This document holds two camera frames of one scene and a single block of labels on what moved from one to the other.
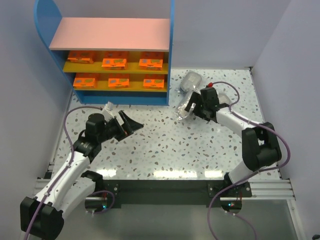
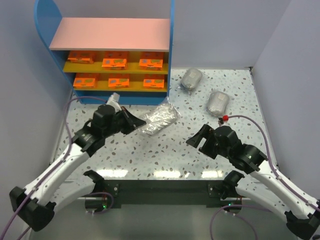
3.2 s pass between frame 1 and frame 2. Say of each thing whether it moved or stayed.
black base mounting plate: stayed
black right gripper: moved
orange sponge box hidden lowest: stayed
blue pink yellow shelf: stayed
